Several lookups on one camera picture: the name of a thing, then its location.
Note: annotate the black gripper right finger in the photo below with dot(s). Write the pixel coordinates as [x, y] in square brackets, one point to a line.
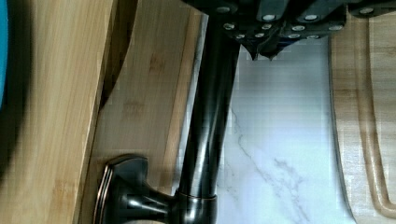
[287, 21]

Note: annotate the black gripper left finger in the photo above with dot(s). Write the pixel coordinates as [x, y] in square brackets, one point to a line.
[255, 24]

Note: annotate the black metal drawer handle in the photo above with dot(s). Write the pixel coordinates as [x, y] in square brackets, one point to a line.
[124, 195]

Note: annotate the bamboo wooden drawer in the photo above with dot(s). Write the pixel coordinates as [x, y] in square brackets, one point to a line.
[144, 96]

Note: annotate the wooden cutting board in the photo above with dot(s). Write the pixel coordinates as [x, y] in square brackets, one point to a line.
[363, 92]

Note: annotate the blue object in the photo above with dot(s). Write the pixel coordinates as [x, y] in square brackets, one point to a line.
[3, 48]

